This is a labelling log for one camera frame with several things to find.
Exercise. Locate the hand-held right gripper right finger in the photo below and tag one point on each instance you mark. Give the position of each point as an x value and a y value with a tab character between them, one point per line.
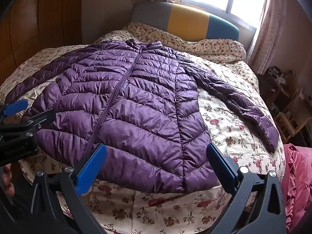
225	173

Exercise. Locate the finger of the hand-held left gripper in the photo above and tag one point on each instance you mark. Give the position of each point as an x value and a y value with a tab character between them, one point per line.
42	118
15	107

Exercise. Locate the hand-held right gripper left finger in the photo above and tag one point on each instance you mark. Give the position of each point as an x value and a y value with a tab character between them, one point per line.
93	165

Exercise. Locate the purple puffer jacket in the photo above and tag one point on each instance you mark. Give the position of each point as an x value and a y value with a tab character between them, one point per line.
136	107

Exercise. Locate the person's left hand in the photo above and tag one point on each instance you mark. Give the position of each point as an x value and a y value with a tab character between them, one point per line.
7	180

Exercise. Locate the large-flowered cream quilt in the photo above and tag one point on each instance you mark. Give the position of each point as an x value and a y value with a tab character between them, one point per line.
231	126

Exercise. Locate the pink ruffled cloth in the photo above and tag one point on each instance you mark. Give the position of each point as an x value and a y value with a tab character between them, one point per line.
297	175

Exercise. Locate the wooden chair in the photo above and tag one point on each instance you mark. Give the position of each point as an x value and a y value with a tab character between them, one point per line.
292	117

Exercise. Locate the wooden wardrobe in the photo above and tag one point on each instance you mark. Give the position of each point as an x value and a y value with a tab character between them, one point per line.
36	17

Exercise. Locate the cluttered dark side table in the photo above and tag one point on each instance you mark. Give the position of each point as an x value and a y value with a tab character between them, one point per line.
273	82

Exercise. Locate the small-flowered bed cover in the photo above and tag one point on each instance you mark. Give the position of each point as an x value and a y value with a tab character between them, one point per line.
170	39

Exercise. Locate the long pink patterned curtain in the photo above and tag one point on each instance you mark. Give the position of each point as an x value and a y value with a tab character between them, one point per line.
273	29

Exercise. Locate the grey yellow teal headboard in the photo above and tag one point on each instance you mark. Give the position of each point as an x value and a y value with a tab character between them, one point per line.
187	22

